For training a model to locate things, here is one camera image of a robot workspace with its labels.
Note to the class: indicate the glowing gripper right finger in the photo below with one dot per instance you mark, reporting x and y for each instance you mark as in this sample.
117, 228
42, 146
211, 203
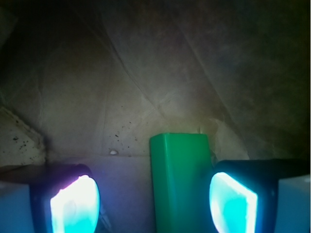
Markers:
261, 196

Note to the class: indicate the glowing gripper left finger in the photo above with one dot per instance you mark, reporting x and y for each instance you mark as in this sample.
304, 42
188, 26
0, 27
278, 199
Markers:
58, 198

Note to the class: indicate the green rectangular block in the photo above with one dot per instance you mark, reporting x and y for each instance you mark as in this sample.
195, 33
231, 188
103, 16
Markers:
181, 172

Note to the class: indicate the brown paper bag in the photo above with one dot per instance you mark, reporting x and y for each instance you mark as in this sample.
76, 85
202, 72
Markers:
98, 78

